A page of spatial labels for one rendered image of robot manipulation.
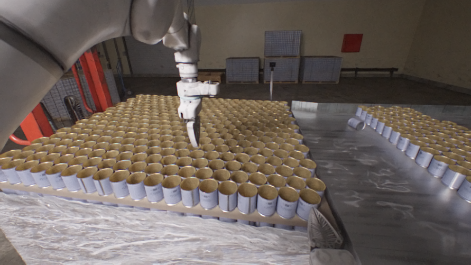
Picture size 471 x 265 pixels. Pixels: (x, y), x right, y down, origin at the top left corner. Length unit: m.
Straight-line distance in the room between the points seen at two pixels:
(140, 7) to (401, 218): 0.93
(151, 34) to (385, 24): 10.88
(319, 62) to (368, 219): 7.65
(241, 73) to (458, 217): 7.50
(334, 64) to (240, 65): 3.79
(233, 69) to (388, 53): 7.24
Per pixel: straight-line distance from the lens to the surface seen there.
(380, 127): 1.52
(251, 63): 7.90
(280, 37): 7.93
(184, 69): 0.58
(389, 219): 0.89
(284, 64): 8.02
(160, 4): 0.24
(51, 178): 1.01
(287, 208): 0.68
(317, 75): 8.34
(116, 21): 0.21
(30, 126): 1.58
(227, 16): 9.74
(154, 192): 0.75
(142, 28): 0.24
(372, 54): 10.89
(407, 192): 1.05
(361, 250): 0.76
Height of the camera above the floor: 1.66
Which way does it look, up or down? 23 degrees down
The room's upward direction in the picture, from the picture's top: 1 degrees counter-clockwise
